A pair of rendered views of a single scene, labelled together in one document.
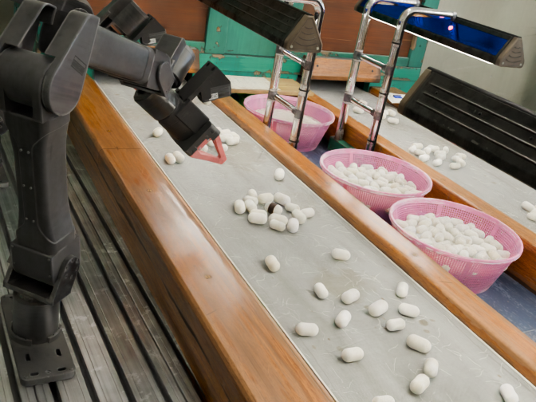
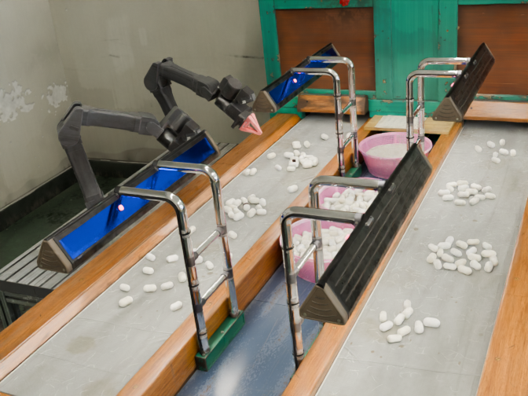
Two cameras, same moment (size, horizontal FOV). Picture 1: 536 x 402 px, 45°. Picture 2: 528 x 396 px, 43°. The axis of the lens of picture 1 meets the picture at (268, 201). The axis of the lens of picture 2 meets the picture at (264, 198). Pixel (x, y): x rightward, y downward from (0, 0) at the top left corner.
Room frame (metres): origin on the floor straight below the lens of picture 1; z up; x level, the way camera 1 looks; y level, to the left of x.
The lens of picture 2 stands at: (0.17, -1.71, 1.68)
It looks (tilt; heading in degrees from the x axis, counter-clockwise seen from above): 25 degrees down; 58
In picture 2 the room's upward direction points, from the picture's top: 6 degrees counter-clockwise
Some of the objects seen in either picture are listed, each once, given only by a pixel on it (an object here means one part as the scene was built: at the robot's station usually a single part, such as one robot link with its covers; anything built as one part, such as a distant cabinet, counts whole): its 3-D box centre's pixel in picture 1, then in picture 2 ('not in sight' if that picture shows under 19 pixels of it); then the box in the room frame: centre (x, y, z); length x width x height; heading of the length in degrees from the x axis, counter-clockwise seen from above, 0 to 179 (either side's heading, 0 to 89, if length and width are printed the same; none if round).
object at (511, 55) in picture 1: (430, 22); (467, 77); (1.79, -0.34, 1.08); 0.62 x 0.08 x 0.07; 31
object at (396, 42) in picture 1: (391, 86); (440, 130); (1.75, -0.27, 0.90); 0.20 x 0.19 x 0.45; 31
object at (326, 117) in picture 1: (286, 124); (394, 156); (1.80, -0.01, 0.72); 0.27 x 0.27 x 0.10
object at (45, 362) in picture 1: (36, 313); not in sight; (0.73, 0.29, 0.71); 0.20 x 0.07 x 0.08; 32
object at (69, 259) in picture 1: (40, 270); not in sight; (0.74, 0.29, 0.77); 0.09 x 0.06 x 0.06; 74
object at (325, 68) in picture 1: (342, 68); (503, 110); (2.20, -0.17, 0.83); 0.30 x 0.06 x 0.07; 121
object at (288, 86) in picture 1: (258, 85); (409, 124); (1.98, 0.10, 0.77); 0.33 x 0.15 x 0.01; 121
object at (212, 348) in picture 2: not in sight; (180, 262); (0.71, -0.42, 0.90); 0.20 x 0.19 x 0.45; 31
